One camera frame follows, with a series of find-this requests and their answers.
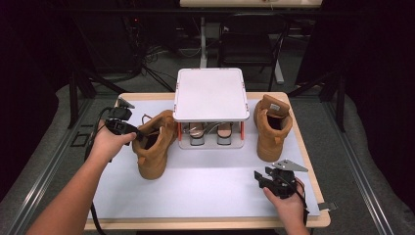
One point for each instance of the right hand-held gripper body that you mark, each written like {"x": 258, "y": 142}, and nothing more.
{"x": 284, "y": 184}

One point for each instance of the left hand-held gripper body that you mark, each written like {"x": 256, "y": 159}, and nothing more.
{"x": 119, "y": 125}

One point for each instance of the tan suede boot with label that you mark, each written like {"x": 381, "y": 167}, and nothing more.
{"x": 272, "y": 143}

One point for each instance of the white two-tier shoe rack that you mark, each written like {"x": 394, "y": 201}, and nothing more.
{"x": 210, "y": 93}

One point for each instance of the person's left hand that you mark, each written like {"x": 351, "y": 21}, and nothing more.
{"x": 106, "y": 145}

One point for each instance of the person's right hand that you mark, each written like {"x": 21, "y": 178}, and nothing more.
{"x": 293, "y": 212}

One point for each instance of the grey metal table clip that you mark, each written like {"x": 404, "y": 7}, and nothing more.
{"x": 328, "y": 206}

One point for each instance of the black metal stand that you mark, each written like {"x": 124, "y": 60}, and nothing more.
{"x": 341, "y": 101}
{"x": 73, "y": 98}

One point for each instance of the white table mat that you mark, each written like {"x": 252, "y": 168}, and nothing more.
{"x": 202, "y": 189}

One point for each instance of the black folding chair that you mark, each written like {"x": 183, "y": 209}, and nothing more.
{"x": 246, "y": 45}

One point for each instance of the white background desk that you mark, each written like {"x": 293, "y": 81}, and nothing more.
{"x": 228, "y": 3}

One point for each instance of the grey metal floor rail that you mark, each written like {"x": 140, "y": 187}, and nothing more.
{"x": 355, "y": 169}
{"x": 39, "y": 182}

